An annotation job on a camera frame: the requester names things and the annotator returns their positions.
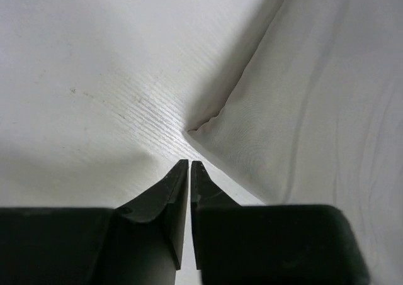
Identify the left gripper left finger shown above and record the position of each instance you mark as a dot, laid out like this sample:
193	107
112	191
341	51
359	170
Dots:
140	242

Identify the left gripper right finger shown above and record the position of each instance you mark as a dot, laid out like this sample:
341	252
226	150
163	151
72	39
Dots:
283	244

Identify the grey cloth placemat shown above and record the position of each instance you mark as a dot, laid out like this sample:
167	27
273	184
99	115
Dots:
316	117

